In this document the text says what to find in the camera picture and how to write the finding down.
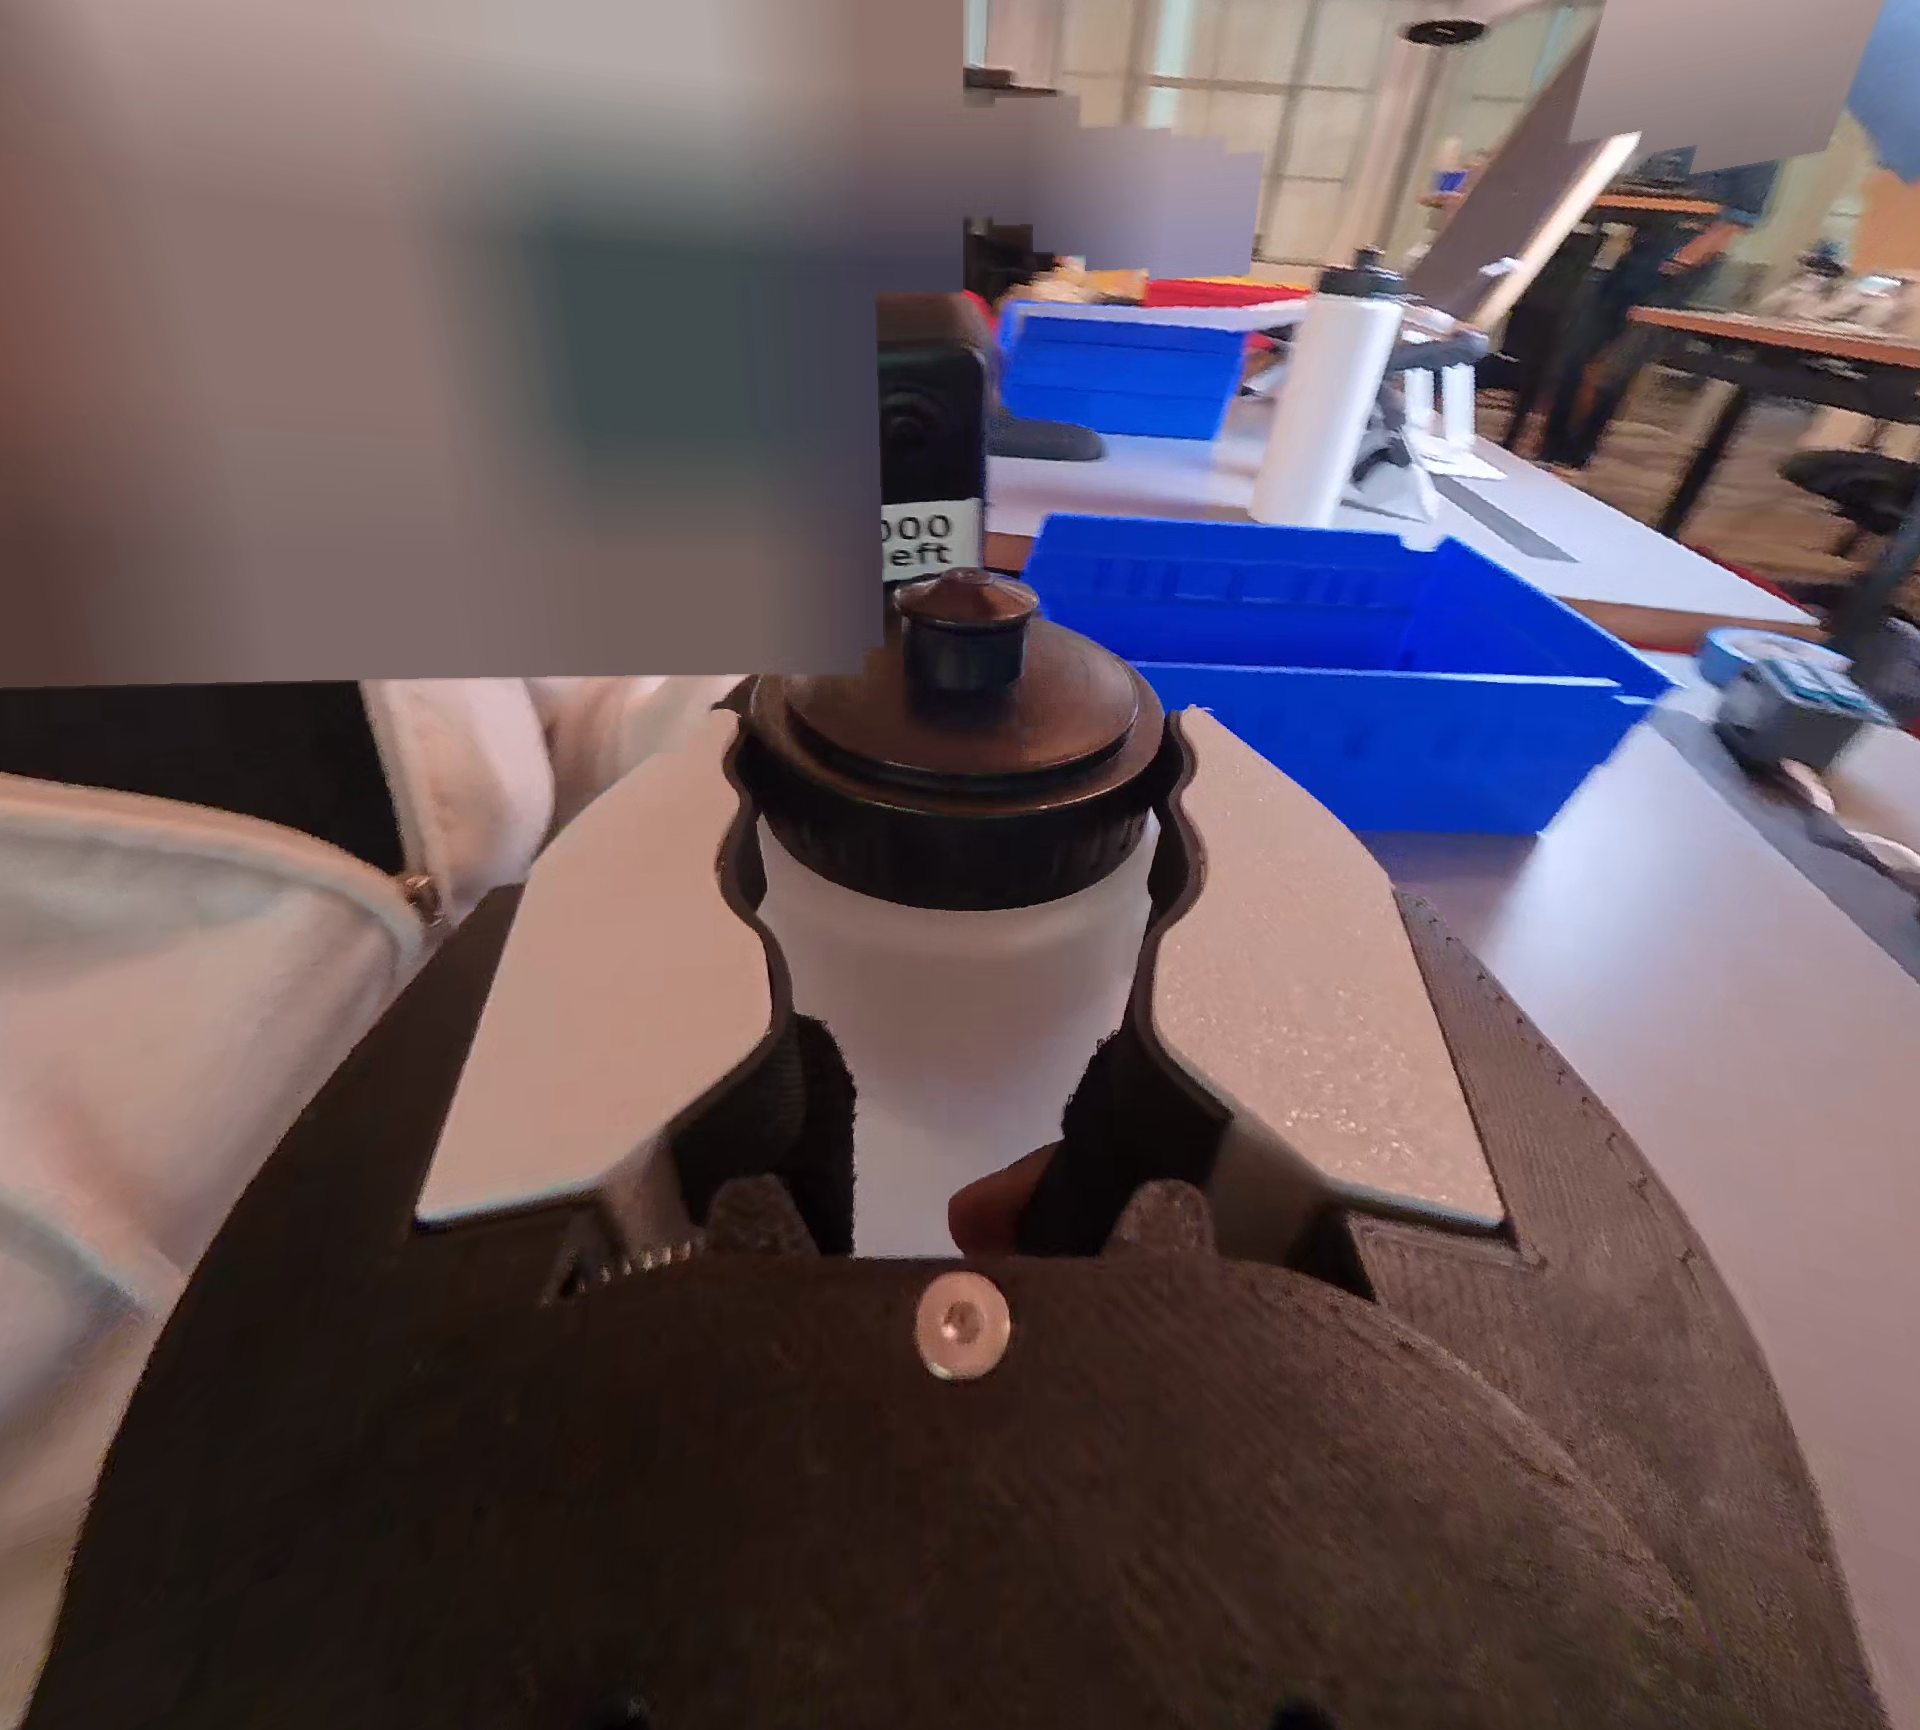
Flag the black round standing table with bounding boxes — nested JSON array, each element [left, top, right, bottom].
[[1402, 17, 1491, 263]]

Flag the wooden office table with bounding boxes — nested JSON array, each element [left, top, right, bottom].
[[1624, 304, 1920, 537]]

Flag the stacked small blue bins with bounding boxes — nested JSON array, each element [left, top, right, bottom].
[[997, 302, 1253, 444]]

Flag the red plastic bin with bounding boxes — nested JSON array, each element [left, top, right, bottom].
[[1147, 275, 1311, 317]]

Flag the grey slanted panel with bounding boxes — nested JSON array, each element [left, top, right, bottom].
[[1406, 35, 1649, 332]]

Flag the white cable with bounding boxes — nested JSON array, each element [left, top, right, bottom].
[[1796, 782, 1920, 881]]

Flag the white bottle with black cap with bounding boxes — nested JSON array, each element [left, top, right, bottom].
[[1248, 248, 1410, 530]]

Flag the person's black top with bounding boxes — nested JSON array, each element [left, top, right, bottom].
[[0, 685, 410, 872]]

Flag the black bottle lid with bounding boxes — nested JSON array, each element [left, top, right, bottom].
[[745, 567, 1170, 916]]

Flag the small blue grey device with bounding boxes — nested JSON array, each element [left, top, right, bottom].
[[1714, 656, 1897, 776]]

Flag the white plastic bottle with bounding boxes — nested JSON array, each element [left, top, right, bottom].
[[754, 830, 1166, 1263]]

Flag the blue tape roll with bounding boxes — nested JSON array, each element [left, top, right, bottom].
[[1698, 627, 1827, 693]]

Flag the person's left forearm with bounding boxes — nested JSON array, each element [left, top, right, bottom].
[[532, 676, 745, 863]]

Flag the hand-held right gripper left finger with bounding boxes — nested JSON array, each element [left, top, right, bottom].
[[416, 706, 801, 1251]]

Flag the white plastic stand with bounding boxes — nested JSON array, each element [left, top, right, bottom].
[[1351, 326, 1507, 527]]

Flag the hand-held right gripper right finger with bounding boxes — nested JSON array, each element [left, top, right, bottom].
[[1124, 706, 1508, 1256]]

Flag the person's white hoodie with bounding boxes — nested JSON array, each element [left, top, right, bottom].
[[0, 681, 543, 1539]]

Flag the blue plastic bin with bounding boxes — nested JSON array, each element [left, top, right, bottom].
[[1021, 511, 1678, 839]]

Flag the studio light panel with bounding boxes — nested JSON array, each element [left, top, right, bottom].
[[1754, 0, 1920, 191]]

